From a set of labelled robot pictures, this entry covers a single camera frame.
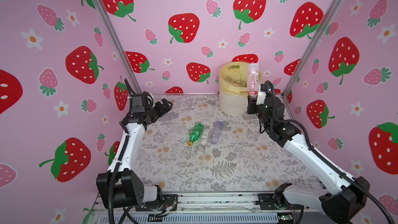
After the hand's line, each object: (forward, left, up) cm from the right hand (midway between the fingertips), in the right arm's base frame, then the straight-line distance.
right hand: (251, 95), depth 73 cm
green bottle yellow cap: (-8, +28, -29) cm, 41 cm away
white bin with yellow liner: (+11, +8, -6) cm, 15 cm away
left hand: (-5, +43, -8) cm, 44 cm away
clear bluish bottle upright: (+2, +15, -34) cm, 37 cm away
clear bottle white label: (-9, +22, -29) cm, 37 cm away
